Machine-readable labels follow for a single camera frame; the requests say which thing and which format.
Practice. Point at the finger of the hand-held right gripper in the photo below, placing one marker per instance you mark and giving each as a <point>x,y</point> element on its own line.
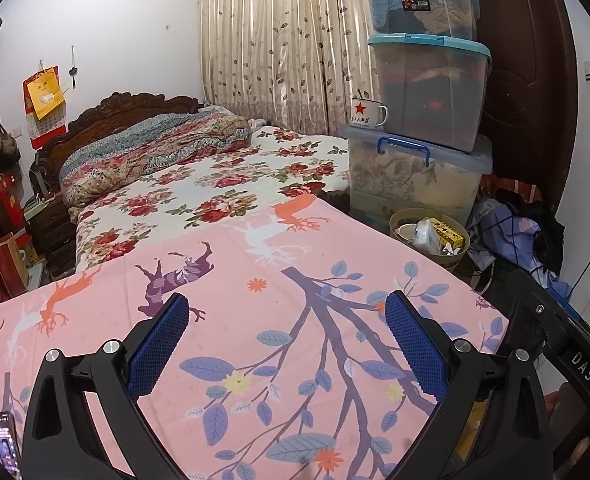
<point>525,300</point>

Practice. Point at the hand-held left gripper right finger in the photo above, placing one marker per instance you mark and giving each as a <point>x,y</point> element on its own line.
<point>415,345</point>

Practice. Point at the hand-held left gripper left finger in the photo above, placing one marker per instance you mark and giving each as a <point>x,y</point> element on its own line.
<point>160,345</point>

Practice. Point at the beige waste bin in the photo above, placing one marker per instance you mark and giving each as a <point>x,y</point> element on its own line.
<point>445,261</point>

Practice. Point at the long yellow box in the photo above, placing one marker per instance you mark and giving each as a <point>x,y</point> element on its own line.
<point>451,235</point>

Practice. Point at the person's right hand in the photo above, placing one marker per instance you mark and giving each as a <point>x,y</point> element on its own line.
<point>557,400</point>

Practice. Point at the pile of clothes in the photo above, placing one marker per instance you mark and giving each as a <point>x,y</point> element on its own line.
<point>515,230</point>

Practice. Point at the pink printed blanket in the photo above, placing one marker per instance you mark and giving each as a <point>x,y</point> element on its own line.
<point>275,335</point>

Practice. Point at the wooden nightstand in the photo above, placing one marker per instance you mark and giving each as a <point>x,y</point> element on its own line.
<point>50,230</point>

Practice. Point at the white floral bed sheet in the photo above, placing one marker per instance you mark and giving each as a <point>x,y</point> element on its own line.
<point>225,185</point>

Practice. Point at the black smartphone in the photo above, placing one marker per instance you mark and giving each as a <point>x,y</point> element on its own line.
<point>6,442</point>

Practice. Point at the floral quilt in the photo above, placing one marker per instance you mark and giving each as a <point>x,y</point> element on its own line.
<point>150,150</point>

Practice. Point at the red gift box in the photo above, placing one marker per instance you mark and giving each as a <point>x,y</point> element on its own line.
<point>7,200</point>

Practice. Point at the dark brown door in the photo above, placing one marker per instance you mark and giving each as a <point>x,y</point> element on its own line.
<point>525,85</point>

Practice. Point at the middle clear storage box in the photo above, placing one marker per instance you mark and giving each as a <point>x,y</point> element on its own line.
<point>425,95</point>

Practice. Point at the white enamel mug red star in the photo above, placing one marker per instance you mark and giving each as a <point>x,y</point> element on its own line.
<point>365,112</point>

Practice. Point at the carved wooden headboard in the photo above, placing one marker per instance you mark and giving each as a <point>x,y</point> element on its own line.
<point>125,105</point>

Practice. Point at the brown handbag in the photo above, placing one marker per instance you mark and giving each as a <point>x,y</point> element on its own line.
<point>2,145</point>

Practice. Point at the hanging key ornament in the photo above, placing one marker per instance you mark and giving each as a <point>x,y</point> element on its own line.
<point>74,72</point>

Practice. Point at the top clear storage box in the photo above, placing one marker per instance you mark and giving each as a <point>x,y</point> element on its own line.
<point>415,15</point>

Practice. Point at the beige leaf print curtain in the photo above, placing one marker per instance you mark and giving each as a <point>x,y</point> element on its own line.
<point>275,35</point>

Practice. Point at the red and yellow wall calendar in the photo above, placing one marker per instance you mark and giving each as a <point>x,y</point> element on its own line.
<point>45,95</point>

